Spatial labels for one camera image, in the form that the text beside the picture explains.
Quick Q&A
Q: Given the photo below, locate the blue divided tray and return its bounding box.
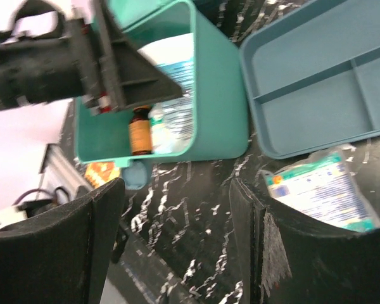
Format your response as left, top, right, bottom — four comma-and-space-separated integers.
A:
239, 1, 380, 159

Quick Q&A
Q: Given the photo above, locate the white green bottle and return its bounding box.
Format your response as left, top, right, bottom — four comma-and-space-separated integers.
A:
149, 104, 175, 155

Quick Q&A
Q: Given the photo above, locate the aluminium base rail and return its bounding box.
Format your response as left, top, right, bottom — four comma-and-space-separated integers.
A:
39, 144, 93, 200

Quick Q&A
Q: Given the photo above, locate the teal medicine kit box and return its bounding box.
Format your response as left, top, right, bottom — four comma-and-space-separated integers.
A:
73, 0, 250, 191

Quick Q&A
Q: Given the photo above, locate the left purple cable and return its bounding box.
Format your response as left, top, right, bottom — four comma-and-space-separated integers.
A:
14, 188, 70, 206

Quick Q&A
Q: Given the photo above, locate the orange card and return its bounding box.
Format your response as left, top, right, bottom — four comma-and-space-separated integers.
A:
84, 162, 121, 189

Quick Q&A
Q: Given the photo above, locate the long blue white packet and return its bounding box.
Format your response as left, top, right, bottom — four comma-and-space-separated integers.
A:
139, 34, 194, 153

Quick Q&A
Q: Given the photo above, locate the cotton swab pack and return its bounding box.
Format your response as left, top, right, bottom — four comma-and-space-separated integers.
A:
261, 148, 380, 232

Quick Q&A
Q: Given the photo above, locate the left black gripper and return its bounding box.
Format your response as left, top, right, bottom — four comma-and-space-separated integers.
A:
0, 1, 98, 111

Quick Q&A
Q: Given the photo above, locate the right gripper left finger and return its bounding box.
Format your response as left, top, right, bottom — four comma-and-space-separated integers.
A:
0, 178, 125, 303

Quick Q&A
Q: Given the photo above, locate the brown medicine bottle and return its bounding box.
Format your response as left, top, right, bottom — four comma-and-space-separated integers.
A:
129, 106, 152, 155

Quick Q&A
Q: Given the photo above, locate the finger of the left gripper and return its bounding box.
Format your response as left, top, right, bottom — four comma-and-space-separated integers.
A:
92, 1, 183, 112

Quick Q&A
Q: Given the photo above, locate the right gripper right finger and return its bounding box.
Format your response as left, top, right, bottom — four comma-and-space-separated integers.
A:
229, 179, 380, 303

